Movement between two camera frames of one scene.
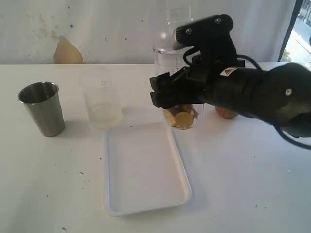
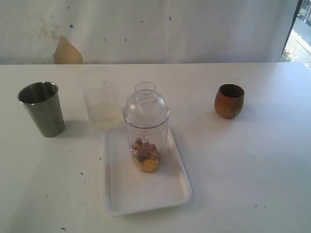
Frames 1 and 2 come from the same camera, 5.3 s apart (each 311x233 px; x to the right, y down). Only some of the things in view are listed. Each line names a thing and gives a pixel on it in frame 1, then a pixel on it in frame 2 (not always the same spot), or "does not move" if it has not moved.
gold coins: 181,120 → 145,155
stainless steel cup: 42,101 does not move
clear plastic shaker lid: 175,17 → 146,108
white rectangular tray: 142,169 does not move
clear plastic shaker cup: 167,59 → 147,145
